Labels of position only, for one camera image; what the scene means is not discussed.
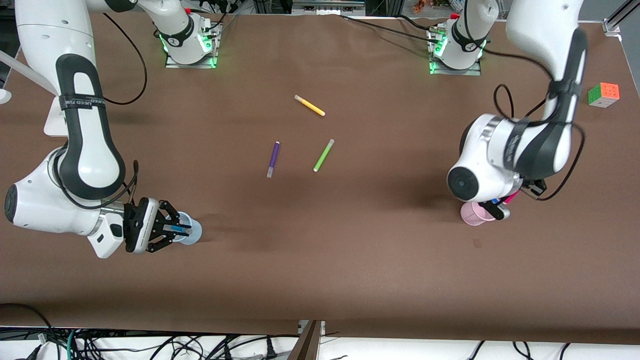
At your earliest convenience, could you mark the translucent pink plastic cup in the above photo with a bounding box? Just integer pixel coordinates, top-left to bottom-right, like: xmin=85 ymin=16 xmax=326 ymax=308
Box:
xmin=460 ymin=201 xmax=497 ymax=227

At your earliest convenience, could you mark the translucent blue plastic cup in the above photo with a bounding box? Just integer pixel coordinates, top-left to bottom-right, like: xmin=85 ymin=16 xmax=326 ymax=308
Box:
xmin=175 ymin=211 xmax=203 ymax=246

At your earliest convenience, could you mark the purple marker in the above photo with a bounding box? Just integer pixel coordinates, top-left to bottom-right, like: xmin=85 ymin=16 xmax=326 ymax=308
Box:
xmin=266 ymin=141 xmax=281 ymax=179

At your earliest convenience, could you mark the colourful puzzle cube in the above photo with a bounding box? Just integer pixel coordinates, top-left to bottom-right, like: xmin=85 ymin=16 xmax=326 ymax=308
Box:
xmin=587 ymin=82 xmax=621 ymax=109

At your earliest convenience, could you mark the white stand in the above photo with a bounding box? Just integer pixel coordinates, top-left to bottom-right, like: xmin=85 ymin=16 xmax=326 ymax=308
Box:
xmin=0 ymin=49 xmax=69 ymax=138

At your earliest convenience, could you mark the green marker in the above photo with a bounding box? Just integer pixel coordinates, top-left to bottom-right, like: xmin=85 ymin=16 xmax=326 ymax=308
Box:
xmin=313 ymin=139 xmax=335 ymax=173

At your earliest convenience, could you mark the dark table support beam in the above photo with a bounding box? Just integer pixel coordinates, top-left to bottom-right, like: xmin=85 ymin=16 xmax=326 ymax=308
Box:
xmin=287 ymin=320 xmax=324 ymax=360

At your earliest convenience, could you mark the yellow marker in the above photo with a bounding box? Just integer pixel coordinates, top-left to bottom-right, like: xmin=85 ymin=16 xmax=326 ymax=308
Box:
xmin=294 ymin=94 xmax=326 ymax=117

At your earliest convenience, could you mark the grey background device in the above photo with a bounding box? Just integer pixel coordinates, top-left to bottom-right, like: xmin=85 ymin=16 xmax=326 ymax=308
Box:
xmin=292 ymin=0 xmax=367 ymax=17

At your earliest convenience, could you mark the black right arm wrist cable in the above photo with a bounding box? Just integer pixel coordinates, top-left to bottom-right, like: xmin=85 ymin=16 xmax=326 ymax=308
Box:
xmin=59 ymin=159 xmax=140 ymax=211

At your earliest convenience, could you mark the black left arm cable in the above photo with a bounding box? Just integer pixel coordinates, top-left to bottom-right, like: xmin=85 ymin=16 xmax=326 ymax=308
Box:
xmin=492 ymin=83 xmax=587 ymax=202

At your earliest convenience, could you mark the black looped floor cable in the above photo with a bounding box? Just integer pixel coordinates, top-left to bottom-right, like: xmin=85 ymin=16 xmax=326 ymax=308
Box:
xmin=0 ymin=302 xmax=55 ymax=346

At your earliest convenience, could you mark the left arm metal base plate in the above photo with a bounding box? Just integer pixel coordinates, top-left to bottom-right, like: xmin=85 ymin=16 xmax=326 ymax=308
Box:
xmin=428 ymin=26 xmax=483 ymax=77

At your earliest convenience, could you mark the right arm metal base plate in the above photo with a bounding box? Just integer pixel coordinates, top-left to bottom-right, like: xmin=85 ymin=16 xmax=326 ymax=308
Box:
xmin=164 ymin=19 xmax=220 ymax=70

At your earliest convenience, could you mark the black right arm long cable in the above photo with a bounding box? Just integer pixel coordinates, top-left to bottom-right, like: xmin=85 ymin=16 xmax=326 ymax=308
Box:
xmin=102 ymin=12 xmax=149 ymax=106

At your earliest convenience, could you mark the aluminium frame profile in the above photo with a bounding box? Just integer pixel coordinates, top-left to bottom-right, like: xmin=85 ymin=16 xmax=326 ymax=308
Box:
xmin=602 ymin=0 xmax=640 ymax=37

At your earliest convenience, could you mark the black cable on table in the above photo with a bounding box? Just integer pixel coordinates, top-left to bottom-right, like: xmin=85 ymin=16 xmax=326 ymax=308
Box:
xmin=340 ymin=14 xmax=437 ymax=43

